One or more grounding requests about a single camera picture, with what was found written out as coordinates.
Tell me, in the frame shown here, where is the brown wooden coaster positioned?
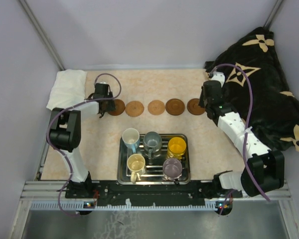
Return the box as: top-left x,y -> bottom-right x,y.
108,99 -> 125,116
165,98 -> 185,116
125,101 -> 144,117

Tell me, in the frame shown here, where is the woven rattan coaster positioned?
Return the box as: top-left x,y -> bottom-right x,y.
148,100 -> 165,116

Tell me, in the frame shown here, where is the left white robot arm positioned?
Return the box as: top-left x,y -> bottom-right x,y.
46,82 -> 116,198

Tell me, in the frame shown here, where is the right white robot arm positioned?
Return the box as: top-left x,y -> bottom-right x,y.
199,72 -> 285,197

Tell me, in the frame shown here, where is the white folded cloth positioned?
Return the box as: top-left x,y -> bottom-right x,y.
46,70 -> 87,110

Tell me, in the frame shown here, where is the white and blue mug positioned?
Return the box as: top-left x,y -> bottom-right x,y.
122,128 -> 140,154

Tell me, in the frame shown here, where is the yellow glass mug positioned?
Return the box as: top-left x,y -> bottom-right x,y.
167,137 -> 187,160

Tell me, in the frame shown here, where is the black floral blanket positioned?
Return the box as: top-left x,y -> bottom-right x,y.
204,27 -> 299,152

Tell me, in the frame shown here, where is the grey metal mug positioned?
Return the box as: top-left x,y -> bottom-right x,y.
143,131 -> 162,159

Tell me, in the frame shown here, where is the metal tray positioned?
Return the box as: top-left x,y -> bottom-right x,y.
117,133 -> 191,185

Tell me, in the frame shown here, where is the cream mug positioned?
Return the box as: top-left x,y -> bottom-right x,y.
127,154 -> 146,184

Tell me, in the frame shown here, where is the purple mug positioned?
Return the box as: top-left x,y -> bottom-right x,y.
162,158 -> 182,181

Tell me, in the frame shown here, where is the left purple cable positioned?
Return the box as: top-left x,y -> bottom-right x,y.
46,73 -> 122,217

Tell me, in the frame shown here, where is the purple cable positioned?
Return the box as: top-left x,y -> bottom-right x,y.
46,73 -> 122,217
208,63 -> 271,218

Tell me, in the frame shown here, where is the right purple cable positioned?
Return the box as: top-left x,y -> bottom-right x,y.
208,63 -> 271,218

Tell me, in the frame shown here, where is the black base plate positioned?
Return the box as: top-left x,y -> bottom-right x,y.
65,180 -> 230,199

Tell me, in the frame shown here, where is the aluminium frame rail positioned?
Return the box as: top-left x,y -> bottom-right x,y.
19,180 -> 293,212

